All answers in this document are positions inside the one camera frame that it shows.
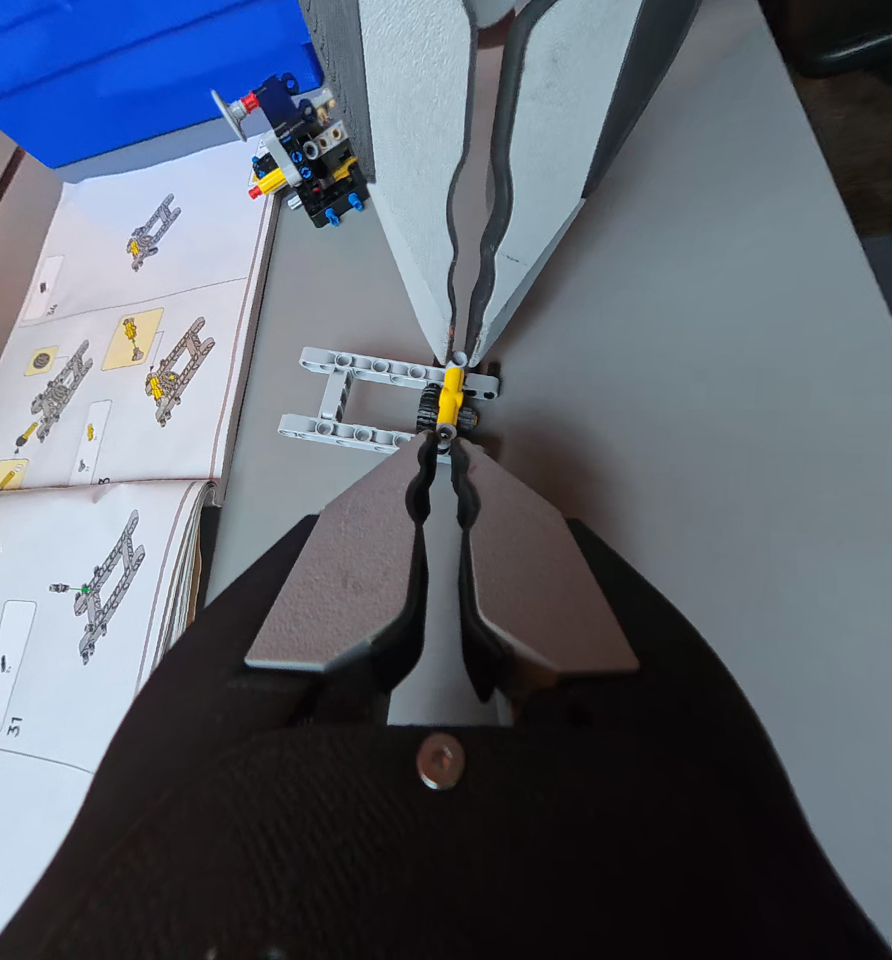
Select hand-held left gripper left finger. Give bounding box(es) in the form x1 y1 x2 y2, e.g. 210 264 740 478
243 435 438 702

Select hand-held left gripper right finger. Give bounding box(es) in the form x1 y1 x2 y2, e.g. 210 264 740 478
449 438 643 704

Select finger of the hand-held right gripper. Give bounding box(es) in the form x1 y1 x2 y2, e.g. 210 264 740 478
357 0 484 366
470 0 645 366

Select grey lego frame assembly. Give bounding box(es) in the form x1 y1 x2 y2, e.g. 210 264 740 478
277 346 503 466

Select yellow lego axle connector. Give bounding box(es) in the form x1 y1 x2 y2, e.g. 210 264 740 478
437 348 471 440

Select lego car chassis assembly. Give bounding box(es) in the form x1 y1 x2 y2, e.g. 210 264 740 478
211 73 375 230

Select lego instruction booklet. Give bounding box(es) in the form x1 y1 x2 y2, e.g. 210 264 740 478
0 138 283 960

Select blue plastic bin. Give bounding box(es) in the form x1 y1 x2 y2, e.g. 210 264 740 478
0 0 327 170

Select black office chair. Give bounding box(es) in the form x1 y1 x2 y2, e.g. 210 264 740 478
761 0 892 155

